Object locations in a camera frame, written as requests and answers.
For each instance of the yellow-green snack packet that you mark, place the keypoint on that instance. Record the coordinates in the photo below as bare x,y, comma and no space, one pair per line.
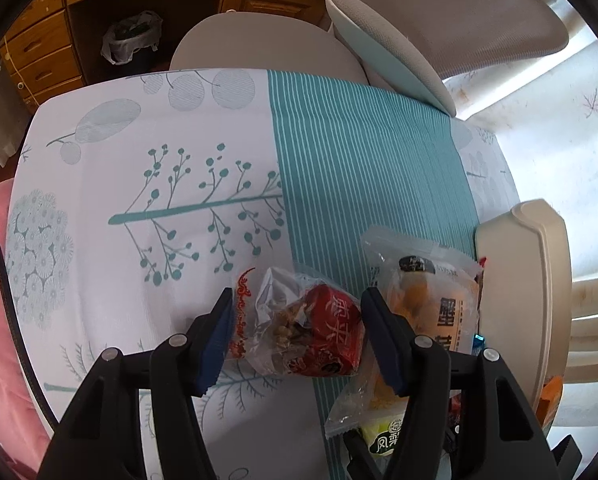
379,440

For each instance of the wooden desk with drawers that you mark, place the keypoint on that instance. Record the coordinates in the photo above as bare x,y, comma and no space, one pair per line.
44,45

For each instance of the red nut snack packet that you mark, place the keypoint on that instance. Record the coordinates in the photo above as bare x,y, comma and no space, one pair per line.
324,330

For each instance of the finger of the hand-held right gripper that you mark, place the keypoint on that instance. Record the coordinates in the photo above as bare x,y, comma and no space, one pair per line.
361,460

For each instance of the blue foil snack packet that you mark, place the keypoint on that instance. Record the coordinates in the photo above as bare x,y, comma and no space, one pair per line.
479,344

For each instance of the cream plastic storage bin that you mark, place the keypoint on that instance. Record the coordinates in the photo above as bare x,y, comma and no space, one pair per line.
519,285

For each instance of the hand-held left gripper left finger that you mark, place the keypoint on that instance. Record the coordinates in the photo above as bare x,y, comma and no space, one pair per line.
214,345

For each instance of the pink bed sheet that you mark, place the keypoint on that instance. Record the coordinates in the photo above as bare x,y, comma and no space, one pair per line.
4,335

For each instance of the bin with plastic bag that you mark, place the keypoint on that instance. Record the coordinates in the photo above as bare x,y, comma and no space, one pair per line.
129,40

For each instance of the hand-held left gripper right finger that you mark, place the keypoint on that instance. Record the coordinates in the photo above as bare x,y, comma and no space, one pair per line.
384,345

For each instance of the grey office chair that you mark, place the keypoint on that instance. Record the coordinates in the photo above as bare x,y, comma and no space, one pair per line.
454,20

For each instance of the orange cake snack packet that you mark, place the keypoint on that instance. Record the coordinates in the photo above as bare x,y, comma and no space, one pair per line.
429,290

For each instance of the leaf-printed teal tablecloth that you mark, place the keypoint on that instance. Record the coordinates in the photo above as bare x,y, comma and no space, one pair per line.
179,160

